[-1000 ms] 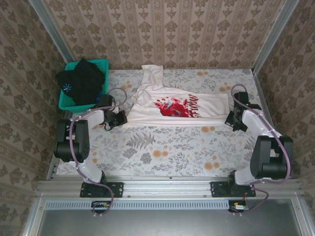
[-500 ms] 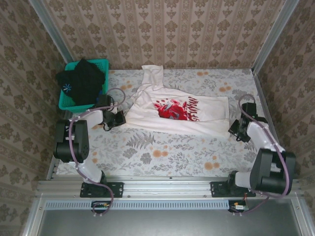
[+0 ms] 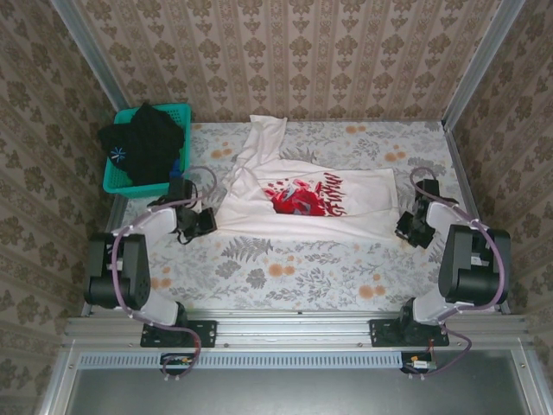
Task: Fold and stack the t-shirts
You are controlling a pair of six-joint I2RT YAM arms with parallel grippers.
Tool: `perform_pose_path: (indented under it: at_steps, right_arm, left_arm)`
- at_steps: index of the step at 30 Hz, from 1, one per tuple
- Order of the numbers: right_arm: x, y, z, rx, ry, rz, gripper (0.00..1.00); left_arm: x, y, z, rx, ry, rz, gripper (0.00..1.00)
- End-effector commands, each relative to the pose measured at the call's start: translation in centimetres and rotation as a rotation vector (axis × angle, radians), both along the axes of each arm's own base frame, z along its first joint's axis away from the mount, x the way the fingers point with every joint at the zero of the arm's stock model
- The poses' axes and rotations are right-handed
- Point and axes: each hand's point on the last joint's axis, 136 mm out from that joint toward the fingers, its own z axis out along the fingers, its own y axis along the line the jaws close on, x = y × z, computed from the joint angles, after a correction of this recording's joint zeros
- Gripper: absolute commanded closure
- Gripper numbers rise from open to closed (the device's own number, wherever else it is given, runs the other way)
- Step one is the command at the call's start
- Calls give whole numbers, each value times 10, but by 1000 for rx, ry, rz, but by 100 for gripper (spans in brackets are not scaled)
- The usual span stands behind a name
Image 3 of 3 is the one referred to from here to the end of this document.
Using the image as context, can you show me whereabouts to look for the aluminium table side rail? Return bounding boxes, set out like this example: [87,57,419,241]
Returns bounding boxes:
[80,196,130,317]
[444,124,512,315]

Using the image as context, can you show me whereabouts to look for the aluminium mounting rail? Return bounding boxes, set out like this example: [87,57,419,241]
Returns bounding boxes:
[64,314,531,348]

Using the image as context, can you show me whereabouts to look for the white red-print t-shirt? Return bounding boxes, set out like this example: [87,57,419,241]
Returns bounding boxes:
[214,114,401,241]

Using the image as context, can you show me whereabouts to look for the grey slotted cable duct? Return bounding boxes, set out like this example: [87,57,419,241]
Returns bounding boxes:
[79,350,405,370]

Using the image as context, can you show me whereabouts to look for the teal plastic basket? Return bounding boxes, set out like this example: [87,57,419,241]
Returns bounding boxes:
[102,102,193,200]

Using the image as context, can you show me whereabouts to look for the floral table cover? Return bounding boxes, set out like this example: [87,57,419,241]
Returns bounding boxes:
[101,120,497,312]

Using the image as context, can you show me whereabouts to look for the small connector board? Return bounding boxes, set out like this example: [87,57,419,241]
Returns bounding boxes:
[160,353,196,375]
[401,352,435,374]

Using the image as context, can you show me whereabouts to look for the grey metal sheet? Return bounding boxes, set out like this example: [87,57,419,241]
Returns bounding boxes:
[64,349,536,415]

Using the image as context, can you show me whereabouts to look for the black t-shirt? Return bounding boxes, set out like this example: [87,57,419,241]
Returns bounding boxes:
[98,102,187,186]

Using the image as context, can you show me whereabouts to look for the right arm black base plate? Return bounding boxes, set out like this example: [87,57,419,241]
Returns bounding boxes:
[369,318,450,348]

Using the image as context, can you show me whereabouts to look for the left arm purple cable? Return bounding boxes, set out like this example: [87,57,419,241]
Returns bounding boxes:
[111,166,217,384]

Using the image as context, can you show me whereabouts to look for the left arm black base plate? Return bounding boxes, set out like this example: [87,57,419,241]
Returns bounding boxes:
[140,319,218,348]

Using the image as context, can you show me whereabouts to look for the aluminium frame post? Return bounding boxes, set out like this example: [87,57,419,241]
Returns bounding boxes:
[441,0,526,131]
[49,0,143,136]

